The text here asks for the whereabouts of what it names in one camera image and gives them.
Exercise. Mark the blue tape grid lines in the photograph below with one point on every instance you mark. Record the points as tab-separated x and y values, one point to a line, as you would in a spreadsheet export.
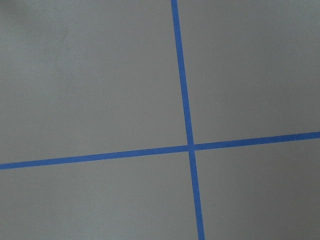
190	148

